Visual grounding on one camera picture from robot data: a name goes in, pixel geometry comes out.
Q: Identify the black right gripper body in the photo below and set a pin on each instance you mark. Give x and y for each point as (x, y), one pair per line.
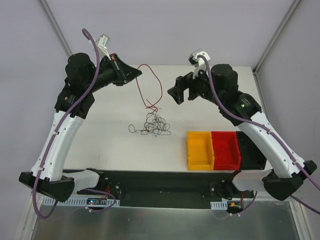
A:
(191, 86)

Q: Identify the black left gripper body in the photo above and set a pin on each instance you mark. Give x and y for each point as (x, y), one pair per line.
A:
(118, 71)

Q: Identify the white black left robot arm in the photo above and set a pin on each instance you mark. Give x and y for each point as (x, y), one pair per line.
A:
(83, 78)

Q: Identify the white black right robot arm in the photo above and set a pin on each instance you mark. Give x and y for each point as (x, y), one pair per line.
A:
(219, 85)

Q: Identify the red plastic bin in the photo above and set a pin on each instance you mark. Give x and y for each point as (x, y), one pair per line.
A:
(227, 156)

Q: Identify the yellow plastic bin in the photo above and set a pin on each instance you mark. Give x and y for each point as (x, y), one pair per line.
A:
(200, 152)

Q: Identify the black plastic bin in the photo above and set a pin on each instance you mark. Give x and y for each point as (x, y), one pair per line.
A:
(251, 157)

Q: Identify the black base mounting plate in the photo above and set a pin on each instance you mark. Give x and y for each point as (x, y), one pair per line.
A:
(151, 189)

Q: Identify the metal front panel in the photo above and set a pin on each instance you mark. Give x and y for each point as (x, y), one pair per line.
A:
(264, 220)

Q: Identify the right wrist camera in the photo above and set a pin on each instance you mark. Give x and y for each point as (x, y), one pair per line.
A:
(196, 60)

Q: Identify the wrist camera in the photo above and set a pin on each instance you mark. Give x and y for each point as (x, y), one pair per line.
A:
(196, 60)
(102, 44)

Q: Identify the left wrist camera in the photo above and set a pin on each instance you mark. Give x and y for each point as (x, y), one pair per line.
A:
(102, 44)

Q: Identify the left aluminium frame post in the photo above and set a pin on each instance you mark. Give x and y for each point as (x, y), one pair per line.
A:
(57, 30)

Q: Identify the aluminium frame post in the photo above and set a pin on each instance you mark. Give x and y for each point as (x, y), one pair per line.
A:
(289, 14)
(57, 30)

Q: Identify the right white cable duct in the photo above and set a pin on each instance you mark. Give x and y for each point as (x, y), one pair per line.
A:
(219, 205)

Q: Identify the white cable duct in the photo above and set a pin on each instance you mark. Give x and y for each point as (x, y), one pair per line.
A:
(219, 205)
(89, 202)

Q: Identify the right aluminium frame post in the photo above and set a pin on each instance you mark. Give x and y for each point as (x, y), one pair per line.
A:
(289, 14)

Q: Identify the left white cable duct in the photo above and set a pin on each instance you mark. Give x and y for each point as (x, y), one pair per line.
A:
(89, 202)

